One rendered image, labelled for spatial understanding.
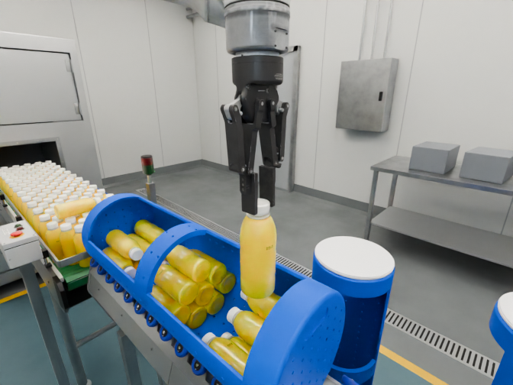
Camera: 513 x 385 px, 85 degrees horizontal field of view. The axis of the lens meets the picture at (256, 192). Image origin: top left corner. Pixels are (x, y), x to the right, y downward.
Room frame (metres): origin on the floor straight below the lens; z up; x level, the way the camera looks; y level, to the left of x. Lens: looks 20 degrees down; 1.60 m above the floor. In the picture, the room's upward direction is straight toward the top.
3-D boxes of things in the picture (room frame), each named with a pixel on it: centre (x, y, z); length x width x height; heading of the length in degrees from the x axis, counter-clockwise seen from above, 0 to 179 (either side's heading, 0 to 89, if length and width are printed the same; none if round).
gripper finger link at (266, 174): (0.46, -0.02, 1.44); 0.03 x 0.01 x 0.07; 48
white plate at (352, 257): (0.89, -0.36, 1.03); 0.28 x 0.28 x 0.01
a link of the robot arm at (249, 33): (0.45, 0.00, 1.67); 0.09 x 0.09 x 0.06
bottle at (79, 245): (1.04, 0.73, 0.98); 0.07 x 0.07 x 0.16
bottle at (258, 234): (0.44, 0.00, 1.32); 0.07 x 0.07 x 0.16
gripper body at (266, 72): (0.45, 0.00, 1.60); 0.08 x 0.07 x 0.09; 138
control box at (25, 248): (0.95, 0.92, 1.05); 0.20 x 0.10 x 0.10; 48
